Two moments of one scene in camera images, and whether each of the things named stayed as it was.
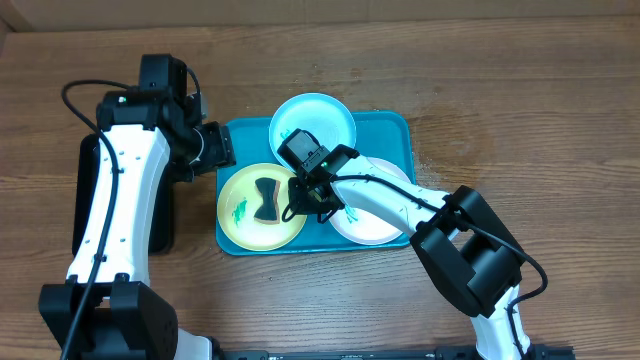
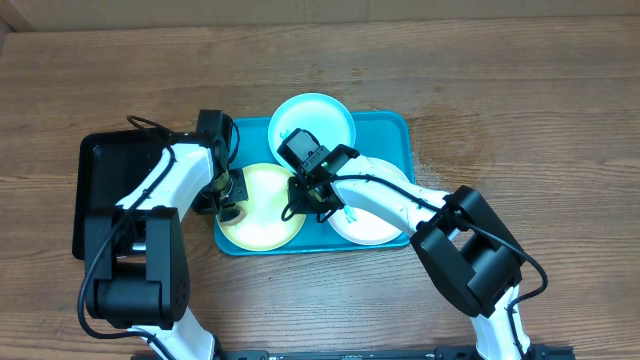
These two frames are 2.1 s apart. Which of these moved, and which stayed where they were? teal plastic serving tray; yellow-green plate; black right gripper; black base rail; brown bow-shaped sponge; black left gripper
Moved: black left gripper; brown bow-shaped sponge
Stayed: black right gripper; teal plastic serving tray; yellow-green plate; black base rail
